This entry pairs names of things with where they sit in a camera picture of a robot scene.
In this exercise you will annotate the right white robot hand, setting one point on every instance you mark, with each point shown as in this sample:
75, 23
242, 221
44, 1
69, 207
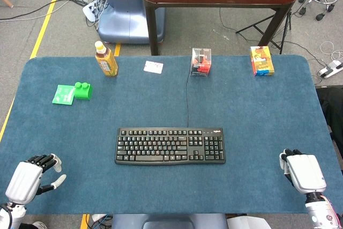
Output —
305, 171

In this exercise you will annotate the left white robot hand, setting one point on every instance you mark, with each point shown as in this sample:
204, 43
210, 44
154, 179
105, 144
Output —
22, 179

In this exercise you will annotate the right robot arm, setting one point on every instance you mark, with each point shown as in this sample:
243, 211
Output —
321, 210

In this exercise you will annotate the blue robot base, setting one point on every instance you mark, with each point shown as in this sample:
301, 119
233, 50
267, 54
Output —
126, 9

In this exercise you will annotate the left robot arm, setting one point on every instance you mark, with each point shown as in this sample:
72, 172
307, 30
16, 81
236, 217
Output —
10, 214

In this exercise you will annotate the black computer keyboard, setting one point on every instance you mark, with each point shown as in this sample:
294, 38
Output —
170, 146

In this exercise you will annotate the green sachet packet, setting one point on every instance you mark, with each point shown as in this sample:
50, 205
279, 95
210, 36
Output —
63, 95

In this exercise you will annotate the white floor power strip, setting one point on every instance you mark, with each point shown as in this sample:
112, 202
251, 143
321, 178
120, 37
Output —
331, 68

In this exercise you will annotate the green toy block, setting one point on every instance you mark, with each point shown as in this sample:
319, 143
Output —
83, 91

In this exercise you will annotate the yellow and blue carton box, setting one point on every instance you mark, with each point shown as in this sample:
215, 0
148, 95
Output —
261, 61

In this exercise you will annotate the robot chest housing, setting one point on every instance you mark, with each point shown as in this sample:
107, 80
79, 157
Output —
171, 221

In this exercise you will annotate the yellow tea bottle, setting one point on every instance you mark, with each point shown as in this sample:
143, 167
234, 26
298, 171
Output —
105, 61

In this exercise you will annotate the blue table mat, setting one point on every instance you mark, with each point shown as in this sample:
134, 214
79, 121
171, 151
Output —
171, 111

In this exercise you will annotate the clear box with red capsules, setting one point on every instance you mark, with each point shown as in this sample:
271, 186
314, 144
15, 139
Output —
201, 62

